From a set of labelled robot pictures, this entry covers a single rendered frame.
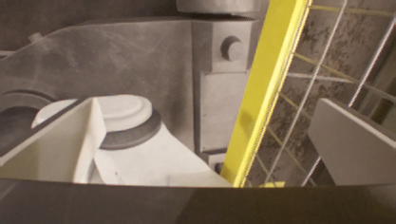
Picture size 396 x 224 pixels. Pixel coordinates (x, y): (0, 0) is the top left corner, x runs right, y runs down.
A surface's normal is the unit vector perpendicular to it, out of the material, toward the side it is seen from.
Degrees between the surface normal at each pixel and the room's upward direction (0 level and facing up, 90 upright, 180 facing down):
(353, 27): 0
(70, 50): 0
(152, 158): 90
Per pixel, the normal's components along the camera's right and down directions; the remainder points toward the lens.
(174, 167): 0.00, -0.86
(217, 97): 0.18, 0.50
